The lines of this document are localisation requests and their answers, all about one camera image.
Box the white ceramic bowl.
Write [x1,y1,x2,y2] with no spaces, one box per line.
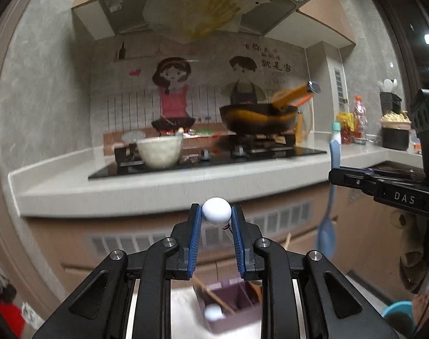
[135,135,184,169]

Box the black pan yellow handle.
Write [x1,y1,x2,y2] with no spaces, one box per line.
[219,82,321,135]

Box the white vented column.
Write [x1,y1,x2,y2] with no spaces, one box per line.
[325,55,346,133]

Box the blue spatula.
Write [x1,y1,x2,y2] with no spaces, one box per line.
[315,139,341,259]

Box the grey range hood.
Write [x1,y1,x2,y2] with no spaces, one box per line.
[89,0,314,39]

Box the white textured cloth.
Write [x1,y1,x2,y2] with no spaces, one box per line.
[126,279,300,339]

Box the light blue plastic basin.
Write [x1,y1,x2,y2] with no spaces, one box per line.
[381,301,414,333]

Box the red object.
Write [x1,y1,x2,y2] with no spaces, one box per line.
[0,285,25,330]

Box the red bottle orange cap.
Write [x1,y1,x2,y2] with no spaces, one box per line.
[352,95,369,139]

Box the person's right hand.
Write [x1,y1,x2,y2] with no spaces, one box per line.
[399,214,429,294]

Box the cartoon wall sticker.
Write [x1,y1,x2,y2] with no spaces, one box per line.
[91,37,307,138]

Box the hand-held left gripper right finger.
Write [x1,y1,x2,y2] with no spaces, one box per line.
[231,204,399,339]

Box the white round-headed utensil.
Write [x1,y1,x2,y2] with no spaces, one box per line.
[201,198,233,227]
[204,305,225,322]

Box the black utensil holder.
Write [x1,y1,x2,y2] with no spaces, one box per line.
[378,78,403,114]

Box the wooden chopstick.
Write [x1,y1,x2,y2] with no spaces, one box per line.
[193,275,236,314]

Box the yellow packet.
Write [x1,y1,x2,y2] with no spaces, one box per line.
[336,112,354,140]

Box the black pan orange handle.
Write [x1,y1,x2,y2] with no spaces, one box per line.
[222,95,314,136]

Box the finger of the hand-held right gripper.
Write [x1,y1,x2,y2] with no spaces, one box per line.
[328,167,377,198]

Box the black glass gas stove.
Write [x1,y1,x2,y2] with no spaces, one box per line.
[88,134,328,181]

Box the dark window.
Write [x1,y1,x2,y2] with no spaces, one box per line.
[371,0,429,90]

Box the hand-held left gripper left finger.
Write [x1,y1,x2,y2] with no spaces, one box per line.
[33,203,203,339]

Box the beige cabinet drawer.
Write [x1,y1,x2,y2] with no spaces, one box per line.
[61,215,345,290]

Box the black pot with food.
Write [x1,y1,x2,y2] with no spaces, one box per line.
[380,110,412,151]

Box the large grey vent grille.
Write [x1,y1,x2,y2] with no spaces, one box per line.
[86,201,314,257]

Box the grey kitchen counter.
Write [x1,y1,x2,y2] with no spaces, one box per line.
[8,132,423,218]

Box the purple utensil organizer box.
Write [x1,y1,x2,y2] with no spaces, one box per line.
[193,278,264,334]

